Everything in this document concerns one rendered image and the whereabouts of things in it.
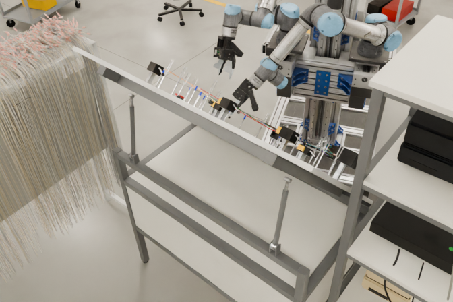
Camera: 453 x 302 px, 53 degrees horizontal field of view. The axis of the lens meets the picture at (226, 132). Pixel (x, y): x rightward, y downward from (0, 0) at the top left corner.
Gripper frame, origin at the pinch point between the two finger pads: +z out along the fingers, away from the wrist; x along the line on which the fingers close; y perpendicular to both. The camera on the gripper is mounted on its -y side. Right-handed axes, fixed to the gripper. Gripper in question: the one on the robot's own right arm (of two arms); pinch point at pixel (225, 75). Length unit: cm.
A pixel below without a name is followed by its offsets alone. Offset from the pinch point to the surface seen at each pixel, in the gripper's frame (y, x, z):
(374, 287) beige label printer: -21, 98, 73
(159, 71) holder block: 51, 17, -6
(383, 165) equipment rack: 13, 103, 6
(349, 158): -7, 78, 17
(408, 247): -7, 112, 40
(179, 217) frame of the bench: 29, 15, 69
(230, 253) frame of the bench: 22, 48, 72
